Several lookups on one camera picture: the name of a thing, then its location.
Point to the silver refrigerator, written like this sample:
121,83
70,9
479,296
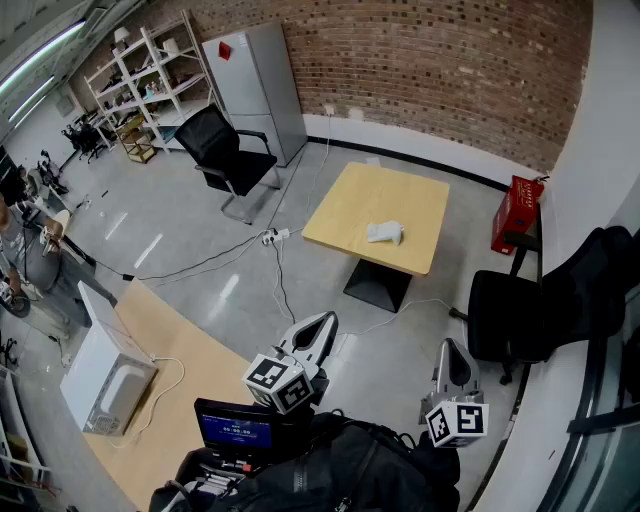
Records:
260,95

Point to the red sticker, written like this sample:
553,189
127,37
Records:
224,51

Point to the small square wooden table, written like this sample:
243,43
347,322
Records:
360,205

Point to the short ceiling light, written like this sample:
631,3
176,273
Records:
30,99

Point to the white wall socket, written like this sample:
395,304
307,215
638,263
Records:
329,109

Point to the small yellow cart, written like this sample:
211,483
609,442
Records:
136,142

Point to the red box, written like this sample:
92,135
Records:
515,215

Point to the white power strip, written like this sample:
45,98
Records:
275,235

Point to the long wooden desk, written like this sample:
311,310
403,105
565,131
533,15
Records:
200,365

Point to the white metal shelf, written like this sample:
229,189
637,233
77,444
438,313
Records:
150,90

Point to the white table lamp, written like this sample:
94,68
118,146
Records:
121,37

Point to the group of black swivel chairs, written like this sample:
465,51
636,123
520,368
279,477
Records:
87,137

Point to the black office chair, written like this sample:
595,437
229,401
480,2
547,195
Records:
525,315

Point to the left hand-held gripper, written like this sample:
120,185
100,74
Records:
280,385

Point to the black screen with blue display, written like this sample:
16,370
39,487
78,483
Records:
235,427

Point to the white object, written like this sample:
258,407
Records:
382,233

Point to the black framed glass door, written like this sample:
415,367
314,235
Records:
605,430

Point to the black cantilever chair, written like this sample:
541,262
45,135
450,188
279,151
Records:
220,145

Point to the long ceiling light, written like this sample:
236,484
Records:
45,52

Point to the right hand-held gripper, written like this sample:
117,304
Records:
457,422

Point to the white microwave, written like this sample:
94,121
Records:
100,365

